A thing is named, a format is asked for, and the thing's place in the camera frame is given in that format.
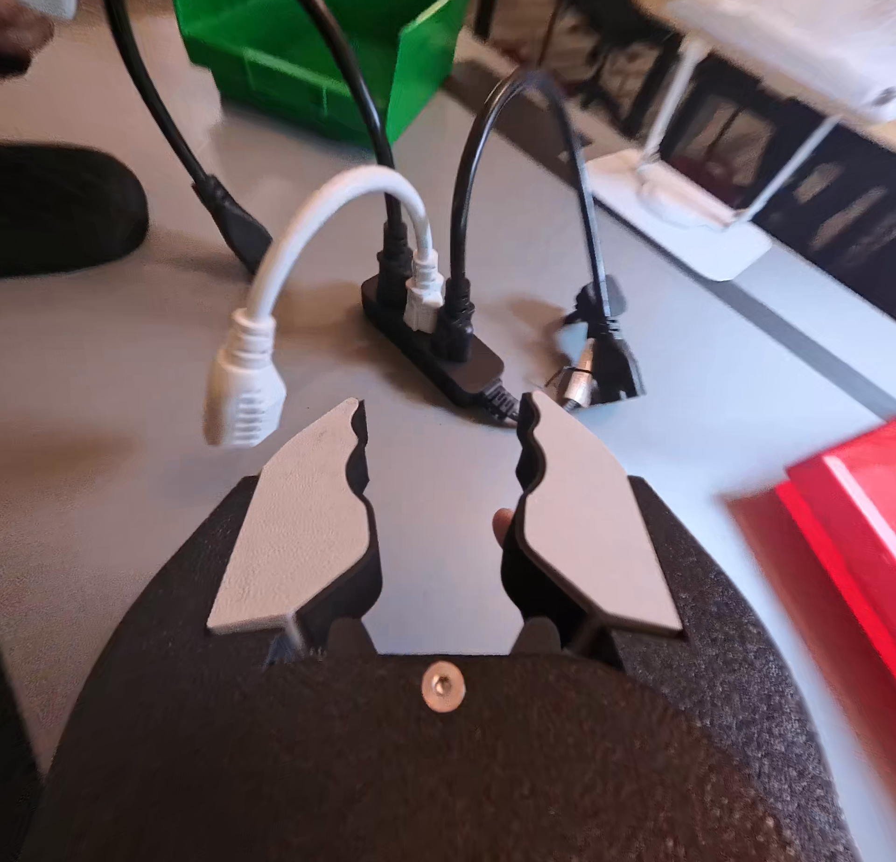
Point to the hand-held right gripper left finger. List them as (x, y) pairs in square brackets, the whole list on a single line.
[(294, 533)]

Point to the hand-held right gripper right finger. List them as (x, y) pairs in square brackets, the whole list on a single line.
[(595, 533)]

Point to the person's right hand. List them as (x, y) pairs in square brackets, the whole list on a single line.
[(502, 526)]

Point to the green plastic bin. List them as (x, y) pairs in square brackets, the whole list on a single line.
[(280, 36)]

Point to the person's left hand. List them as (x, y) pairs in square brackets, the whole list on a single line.
[(21, 36)]

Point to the person's left forearm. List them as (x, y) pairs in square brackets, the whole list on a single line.
[(56, 211)]

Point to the red plastic bin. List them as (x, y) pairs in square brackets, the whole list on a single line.
[(847, 526)]

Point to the black power strip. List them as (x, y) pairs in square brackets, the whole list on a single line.
[(469, 372)]

